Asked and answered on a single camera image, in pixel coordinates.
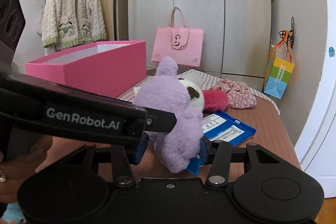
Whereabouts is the purple plush toy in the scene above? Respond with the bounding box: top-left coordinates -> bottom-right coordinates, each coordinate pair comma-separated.
133,56 -> 206,174

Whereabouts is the blue wet wipes pack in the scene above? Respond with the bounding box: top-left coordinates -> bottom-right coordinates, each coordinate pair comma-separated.
186,110 -> 257,176

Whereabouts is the pink fluffy pompom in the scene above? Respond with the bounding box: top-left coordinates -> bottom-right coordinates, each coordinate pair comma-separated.
203,89 -> 228,113

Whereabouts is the person's left hand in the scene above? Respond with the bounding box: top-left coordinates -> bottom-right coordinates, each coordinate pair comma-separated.
1,135 -> 53,203

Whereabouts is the pink floral fabric scrunchie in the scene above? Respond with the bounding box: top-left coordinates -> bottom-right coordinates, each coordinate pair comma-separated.
212,78 -> 257,109

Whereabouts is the pink storage box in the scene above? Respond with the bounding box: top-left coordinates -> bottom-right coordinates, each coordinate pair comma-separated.
25,41 -> 147,98

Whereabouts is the cream knitted cardigan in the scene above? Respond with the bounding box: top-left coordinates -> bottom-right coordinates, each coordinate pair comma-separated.
42,0 -> 107,55

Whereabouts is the pink paper shopping bag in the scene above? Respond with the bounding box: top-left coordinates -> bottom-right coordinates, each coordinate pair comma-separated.
151,7 -> 204,69

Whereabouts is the white door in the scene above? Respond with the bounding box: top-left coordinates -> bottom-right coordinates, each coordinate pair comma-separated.
295,0 -> 335,198

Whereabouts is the colourful striped gift bag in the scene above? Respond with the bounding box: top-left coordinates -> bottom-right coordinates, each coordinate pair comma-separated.
264,30 -> 294,99

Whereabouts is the grey wardrobe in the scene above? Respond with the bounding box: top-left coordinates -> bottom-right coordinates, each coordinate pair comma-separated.
116,0 -> 329,143

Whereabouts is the black wall hook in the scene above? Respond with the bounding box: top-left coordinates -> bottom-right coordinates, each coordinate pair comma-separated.
278,16 -> 295,49

